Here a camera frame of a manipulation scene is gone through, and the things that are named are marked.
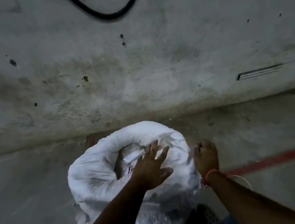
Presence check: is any person's right hand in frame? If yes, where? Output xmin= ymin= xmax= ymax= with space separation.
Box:
xmin=191 ymin=137 xmax=222 ymax=178

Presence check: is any person's left hand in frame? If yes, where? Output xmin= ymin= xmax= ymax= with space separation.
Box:
xmin=126 ymin=138 xmax=177 ymax=193

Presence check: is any white woven sack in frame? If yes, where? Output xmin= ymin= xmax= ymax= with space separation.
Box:
xmin=60 ymin=113 xmax=211 ymax=224

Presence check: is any person's right forearm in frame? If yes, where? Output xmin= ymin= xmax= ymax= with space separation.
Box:
xmin=205 ymin=157 xmax=295 ymax=224

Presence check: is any person's left forearm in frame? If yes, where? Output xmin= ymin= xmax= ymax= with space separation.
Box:
xmin=43 ymin=173 xmax=156 ymax=224

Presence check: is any black perforated shoe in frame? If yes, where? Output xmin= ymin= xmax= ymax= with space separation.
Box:
xmin=156 ymin=200 xmax=222 ymax=224

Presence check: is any orange thread bracelet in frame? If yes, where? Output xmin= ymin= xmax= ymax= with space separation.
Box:
xmin=201 ymin=163 xmax=253 ymax=198

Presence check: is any black cable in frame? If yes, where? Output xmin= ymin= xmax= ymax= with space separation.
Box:
xmin=62 ymin=0 xmax=150 ymax=28

